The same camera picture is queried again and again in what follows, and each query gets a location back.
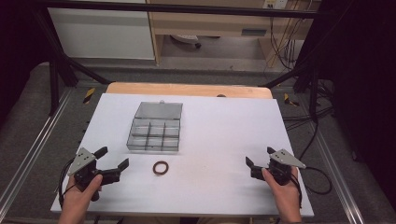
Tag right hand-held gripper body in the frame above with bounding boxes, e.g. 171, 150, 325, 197
250, 148, 307, 187

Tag black curtain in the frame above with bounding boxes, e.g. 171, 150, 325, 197
297, 0, 396, 206
0, 0, 52, 120

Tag white chair base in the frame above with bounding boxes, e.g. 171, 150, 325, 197
170, 34, 203, 49

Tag light wooden desk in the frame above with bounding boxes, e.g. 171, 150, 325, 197
146, 0, 321, 66

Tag wooden table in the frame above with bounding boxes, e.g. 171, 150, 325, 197
106, 81, 274, 100

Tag aluminium rail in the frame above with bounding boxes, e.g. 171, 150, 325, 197
0, 88, 75, 213
311, 122, 366, 224

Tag person's right hand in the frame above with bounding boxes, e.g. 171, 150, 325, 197
262, 167, 302, 209

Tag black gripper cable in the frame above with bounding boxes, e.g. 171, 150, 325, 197
58, 158, 78, 209
290, 166, 332, 209

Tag person's left hand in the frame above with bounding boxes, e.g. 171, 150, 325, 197
62, 175, 104, 217

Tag white cabinet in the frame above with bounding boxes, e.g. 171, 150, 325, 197
48, 0, 156, 61

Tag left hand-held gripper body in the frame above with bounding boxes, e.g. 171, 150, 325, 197
67, 147, 121, 202

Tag black floor cables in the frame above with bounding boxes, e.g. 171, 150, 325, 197
281, 78, 337, 161

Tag clear plastic compartment box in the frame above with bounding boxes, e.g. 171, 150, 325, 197
125, 100, 184, 153

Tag black metal frame bar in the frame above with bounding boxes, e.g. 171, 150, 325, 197
34, 0, 326, 20

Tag black metal stand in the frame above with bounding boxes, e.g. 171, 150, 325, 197
261, 18, 331, 123
33, 8, 112, 117

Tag brown ring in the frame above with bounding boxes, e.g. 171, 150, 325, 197
152, 161, 170, 176

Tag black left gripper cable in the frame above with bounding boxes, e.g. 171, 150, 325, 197
58, 158, 78, 209

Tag white power strip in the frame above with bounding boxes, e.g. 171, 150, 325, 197
262, 0, 290, 10

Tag bundle of hanging cables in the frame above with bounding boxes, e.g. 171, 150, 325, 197
268, 8, 309, 72

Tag white board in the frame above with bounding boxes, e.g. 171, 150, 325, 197
50, 92, 315, 218

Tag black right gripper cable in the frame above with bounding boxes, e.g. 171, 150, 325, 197
290, 166, 332, 209

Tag yellow black tape marker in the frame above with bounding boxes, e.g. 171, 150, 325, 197
283, 92, 301, 107
82, 87, 96, 105

